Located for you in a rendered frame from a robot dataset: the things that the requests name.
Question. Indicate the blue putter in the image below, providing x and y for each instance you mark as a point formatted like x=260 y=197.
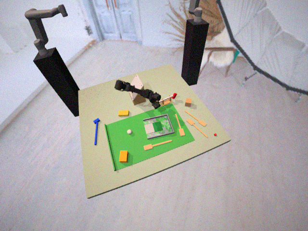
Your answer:
x=96 y=122

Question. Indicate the green flat mat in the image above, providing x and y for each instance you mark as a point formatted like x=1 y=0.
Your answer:
x=134 y=143

